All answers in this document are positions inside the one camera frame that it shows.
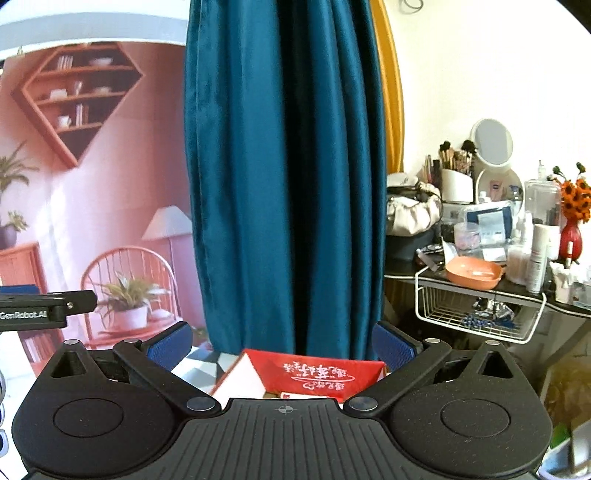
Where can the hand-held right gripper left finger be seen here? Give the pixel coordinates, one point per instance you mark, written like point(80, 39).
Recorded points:
point(168, 347)

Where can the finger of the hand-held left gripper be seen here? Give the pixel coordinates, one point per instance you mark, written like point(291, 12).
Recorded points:
point(78, 301)

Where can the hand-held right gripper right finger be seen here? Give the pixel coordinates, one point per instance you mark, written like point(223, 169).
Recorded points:
point(392, 347)

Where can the red strawberry cardboard box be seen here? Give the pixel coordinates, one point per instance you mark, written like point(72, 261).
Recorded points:
point(314, 369)

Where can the black bag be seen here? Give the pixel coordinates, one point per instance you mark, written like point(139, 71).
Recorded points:
point(411, 247)

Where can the orange plastic tray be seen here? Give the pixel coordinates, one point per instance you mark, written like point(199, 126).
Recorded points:
point(473, 273)

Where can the clear jar of cotton pads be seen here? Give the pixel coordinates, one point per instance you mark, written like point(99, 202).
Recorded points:
point(466, 236)

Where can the cotton swab box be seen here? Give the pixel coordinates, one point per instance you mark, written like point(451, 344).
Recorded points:
point(518, 264)

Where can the blue flat package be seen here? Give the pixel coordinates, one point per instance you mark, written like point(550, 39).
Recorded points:
point(489, 221)

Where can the white cap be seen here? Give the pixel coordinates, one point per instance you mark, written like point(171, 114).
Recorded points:
point(402, 181)

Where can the white spray bottle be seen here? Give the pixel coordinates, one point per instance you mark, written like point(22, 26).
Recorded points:
point(537, 258)

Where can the cluttered grey desk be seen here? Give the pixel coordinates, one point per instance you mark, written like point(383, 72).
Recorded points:
point(558, 304)

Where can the white makeup brush holder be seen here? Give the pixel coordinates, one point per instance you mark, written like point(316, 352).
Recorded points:
point(457, 187)

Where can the yellow plastic bag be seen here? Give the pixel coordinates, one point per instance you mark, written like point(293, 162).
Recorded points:
point(570, 387)

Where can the crumpled white tissue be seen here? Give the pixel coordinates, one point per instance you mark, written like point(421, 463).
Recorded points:
point(567, 281)

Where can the teal curtain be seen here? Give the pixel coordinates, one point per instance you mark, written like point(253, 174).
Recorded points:
point(286, 184)

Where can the lilac plastic basin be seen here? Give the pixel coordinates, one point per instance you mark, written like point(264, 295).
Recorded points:
point(565, 461)

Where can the red vase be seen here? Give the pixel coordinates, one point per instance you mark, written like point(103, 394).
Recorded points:
point(570, 240)

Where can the clear acrylic organizer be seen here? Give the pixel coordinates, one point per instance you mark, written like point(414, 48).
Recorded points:
point(542, 203)

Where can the round white vanity mirror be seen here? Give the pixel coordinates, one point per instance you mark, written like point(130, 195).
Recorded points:
point(494, 141)

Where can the yellow curtain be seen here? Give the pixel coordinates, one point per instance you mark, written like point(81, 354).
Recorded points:
point(390, 92)

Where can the pink room wall poster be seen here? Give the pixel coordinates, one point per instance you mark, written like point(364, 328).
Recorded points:
point(92, 184)

